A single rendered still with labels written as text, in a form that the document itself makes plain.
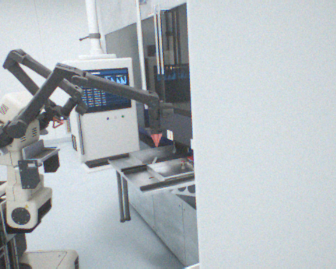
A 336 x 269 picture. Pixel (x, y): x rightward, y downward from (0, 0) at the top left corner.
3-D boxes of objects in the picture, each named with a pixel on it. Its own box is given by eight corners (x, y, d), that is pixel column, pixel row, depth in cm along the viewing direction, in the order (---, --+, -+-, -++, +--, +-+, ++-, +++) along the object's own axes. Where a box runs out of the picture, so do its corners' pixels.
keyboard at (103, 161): (134, 153, 260) (134, 150, 259) (141, 157, 248) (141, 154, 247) (84, 163, 242) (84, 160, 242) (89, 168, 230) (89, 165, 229)
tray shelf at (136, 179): (171, 150, 243) (170, 147, 242) (224, 177, 180) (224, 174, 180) (107, 161, 224) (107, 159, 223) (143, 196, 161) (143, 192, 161)
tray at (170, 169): (196, 160, 207) (196, 155, 207) (219, 171, 184) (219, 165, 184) (146, 170, 194) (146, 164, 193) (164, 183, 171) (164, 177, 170)
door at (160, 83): (147, 101, 255) (140, 21, 242) (172, 107, 213) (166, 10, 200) (146, 101, 254) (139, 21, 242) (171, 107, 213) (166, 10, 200)
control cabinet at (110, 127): (132, 146, 283) (124, 54, 266) (141, 151, 267) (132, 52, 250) (73, 158, 261) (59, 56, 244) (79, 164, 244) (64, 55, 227)
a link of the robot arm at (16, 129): (60, 54, 152) (57, 60, 144) (86, 72, 158) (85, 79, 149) (8, 123, 164) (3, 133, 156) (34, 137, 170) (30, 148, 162)
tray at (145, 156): (173, 148, 238) (173, 144, 237) (190, 157, 215) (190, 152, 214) (129, 157, 224) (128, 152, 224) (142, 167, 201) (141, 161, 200)
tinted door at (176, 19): (173, 107, 213) (166, 10, 200) (207, 115, 174) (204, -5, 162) (172, 107, 213) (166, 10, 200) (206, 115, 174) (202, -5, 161)
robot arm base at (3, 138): (-4, 131, 168) (-20, 136, 156) (8, 121, 166) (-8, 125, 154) (9, 143, 169) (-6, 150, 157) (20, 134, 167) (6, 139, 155)
